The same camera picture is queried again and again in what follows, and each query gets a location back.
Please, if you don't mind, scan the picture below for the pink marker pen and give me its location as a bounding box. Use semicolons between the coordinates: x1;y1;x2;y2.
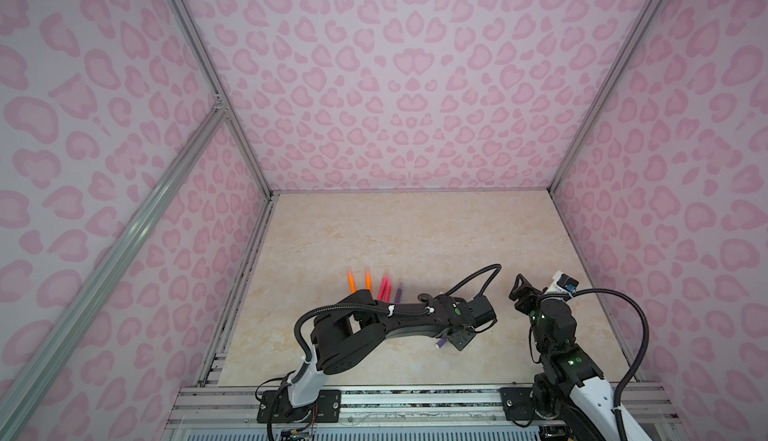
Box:
378;271;390;301
382;279;392;302

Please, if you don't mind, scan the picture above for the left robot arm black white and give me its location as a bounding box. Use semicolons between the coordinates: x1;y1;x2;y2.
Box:
282;290;497;409

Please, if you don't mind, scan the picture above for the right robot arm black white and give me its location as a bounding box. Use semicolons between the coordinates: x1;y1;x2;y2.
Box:
509;271;651;440

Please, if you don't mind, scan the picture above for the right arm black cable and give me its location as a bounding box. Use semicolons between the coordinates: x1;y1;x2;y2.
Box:
566;287;651;441

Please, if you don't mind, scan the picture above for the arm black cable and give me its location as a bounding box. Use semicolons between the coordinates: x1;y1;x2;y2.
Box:
293;263;503;364
566;287;651;441

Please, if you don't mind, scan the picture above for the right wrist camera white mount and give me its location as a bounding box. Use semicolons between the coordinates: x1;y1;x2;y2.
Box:
545;271;579;298

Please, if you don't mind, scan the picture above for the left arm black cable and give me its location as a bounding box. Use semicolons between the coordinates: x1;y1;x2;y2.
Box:
293;263;503;364

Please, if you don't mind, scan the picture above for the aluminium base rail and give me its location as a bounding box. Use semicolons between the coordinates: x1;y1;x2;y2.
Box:
166;382;685;440

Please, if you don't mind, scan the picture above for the aluminium corner frame post right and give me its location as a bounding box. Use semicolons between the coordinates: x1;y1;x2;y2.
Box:
547;0;668;197

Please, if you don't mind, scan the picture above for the aluminium corner frame post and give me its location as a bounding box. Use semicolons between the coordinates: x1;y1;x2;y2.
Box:
166;0;273;200
547;0;668;197

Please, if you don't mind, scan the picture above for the aluminium corner frame post left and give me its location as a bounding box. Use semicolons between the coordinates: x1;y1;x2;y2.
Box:
166;0;273;200

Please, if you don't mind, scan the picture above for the aluminium diagonal frame bar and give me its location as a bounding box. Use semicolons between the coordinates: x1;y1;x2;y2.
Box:
1;106;227;440

